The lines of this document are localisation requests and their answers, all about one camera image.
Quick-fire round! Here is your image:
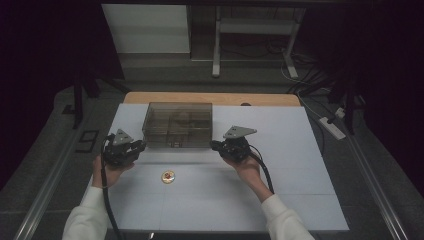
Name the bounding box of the transparent grey drawer box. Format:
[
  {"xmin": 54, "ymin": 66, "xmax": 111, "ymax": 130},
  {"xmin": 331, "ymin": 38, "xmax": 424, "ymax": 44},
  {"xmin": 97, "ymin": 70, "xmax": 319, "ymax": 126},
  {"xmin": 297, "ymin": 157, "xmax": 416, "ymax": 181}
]
[{"xmin": 141, "ymin": 101, "xmax": 214, "ymax": 149}]

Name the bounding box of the person's left hand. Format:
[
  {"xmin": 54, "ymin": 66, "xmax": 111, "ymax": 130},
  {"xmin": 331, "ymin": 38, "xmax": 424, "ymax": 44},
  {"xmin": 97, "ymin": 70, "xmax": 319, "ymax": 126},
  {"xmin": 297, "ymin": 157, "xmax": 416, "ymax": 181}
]
[{"xmin": 91, "ymin": 154, "xmax": 136, "ymax": 190}]

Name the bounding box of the wooden table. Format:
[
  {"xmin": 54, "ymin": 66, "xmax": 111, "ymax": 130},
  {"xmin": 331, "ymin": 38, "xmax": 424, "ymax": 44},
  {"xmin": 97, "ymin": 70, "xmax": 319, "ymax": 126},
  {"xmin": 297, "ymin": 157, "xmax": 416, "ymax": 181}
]
[{"xmin": 123, "ymin": 91, "xmax": 302, "ymax": 108}]

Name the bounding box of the person's right hand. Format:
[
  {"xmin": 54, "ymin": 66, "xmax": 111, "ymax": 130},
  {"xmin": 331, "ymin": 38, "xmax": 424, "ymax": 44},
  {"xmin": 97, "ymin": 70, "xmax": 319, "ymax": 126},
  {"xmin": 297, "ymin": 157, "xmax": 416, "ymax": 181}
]
[{"xmin": 222, "ymin": 153, "xmax": 265, "ymax": 198}]

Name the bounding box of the white power strip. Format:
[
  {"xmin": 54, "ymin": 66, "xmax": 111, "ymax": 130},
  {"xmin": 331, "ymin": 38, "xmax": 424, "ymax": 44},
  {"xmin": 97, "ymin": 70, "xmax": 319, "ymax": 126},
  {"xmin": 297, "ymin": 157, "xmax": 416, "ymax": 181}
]
[{"xmin": 318, "ymin": 116, "xmax": 347, "ymax": 141}]

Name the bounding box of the round gold red badge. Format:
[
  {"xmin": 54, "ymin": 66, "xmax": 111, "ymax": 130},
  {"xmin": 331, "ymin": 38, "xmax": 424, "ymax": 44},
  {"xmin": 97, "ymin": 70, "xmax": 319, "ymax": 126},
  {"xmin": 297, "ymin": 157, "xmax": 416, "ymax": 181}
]
[{"xmin": 161, "ymin": 169, "xmax": 176, "ymax": 185}]

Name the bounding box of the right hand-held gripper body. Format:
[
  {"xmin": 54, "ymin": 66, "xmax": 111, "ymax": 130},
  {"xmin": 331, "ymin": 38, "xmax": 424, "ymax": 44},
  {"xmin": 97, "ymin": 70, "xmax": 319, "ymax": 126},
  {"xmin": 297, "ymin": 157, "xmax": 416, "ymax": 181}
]
[{"xmin": 218, "ymin": 125, "xmax": 258, "ymax": 164}]

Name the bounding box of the white metal desk frame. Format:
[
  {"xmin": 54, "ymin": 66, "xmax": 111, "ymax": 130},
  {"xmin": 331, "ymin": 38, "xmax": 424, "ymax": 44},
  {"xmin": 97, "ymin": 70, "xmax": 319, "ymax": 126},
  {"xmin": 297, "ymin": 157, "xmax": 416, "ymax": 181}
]
[{"xmin": 212, "ymin": 5, "xmax": 306, "ymax": 80}]

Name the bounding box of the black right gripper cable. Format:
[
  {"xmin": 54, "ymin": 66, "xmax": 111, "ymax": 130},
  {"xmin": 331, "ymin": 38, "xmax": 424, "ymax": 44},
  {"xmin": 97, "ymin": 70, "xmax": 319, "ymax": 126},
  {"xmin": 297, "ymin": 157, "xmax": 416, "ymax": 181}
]
[{"xmin": 248, "ymin": 144, "xmax": 276, "ymax": 196}]

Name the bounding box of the white table mat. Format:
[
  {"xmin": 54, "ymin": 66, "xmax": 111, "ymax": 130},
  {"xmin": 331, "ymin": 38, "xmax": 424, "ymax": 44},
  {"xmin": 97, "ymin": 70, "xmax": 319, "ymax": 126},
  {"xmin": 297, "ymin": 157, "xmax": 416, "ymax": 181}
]
[{"xmin": 69, "ymin": 102, "xmax": 350, "ymax": 233}]

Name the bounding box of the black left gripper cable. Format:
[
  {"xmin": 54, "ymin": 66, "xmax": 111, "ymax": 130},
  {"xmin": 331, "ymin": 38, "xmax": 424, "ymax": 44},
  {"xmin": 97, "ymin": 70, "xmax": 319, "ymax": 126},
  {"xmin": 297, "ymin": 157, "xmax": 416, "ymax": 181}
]
[{"xmin": 99, "ymin": 133, "xmax": 126, "ymax": 240}]

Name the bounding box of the bundle of floor cables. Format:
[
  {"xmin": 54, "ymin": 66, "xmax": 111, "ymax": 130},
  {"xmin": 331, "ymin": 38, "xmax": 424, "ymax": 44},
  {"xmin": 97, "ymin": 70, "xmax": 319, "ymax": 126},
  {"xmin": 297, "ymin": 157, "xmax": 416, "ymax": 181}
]
[{"xmin": 219, "ymin": 34, "xmax": 334, "ymax": 96}]

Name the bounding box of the black tripod stand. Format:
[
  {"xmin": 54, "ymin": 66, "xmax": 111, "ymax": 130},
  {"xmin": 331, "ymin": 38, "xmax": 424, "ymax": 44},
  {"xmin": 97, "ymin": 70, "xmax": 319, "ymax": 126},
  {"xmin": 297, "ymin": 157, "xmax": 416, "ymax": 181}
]
[
  {"xmin": 328, "ymin": 66, "xmax": 368, "ymax": 136},
  {"xmin": 71, "ymin": 66, "xmax": 132, "ymax": 130}
]

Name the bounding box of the white cabinet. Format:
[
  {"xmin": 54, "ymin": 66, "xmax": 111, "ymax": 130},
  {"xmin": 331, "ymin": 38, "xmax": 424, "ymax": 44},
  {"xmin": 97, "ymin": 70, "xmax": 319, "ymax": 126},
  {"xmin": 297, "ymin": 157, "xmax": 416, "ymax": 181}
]
[{"xmin": 101, "ymin": 3, "xmax": 191, "ymax": 55}]

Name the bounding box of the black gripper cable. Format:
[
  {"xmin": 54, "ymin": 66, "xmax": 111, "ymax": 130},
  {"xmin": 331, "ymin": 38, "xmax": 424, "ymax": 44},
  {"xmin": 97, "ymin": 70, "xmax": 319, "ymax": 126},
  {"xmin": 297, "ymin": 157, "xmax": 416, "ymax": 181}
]
[
  {"xmin": 99, "ymin": 133, "xmax": 126, "ymax": 240},
  {"xmin": 248, "ymin": 144, "xmax": 276, "ymax": 196}
]

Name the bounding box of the aluminium rail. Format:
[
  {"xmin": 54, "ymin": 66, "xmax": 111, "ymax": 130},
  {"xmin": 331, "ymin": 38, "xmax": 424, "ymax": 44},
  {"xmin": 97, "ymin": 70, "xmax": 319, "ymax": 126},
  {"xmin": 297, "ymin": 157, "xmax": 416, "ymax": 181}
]
[
  {"xmin": 13, "ymin": 131, "xmax": 86, "ymax": 240},
  {"xmin": 346, "ymin": 128, "xmax": 410, "ymax": 240}
]

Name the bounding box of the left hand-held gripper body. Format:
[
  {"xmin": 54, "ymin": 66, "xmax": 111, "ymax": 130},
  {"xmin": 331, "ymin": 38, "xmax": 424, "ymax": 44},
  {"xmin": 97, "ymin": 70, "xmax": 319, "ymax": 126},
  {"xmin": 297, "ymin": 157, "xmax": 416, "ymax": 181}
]
[{"xmin": 101, "ymin": 128, "xmax": 143, "ymax": 168}]

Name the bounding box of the black floor socket frame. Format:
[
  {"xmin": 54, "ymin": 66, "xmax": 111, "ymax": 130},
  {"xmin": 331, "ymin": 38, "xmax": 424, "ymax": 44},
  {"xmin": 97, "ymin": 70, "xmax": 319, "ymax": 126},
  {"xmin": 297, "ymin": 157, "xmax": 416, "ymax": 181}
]
[{"xmin": 75, "ymin": 129, "xmax": 100, "ymax": 154}]

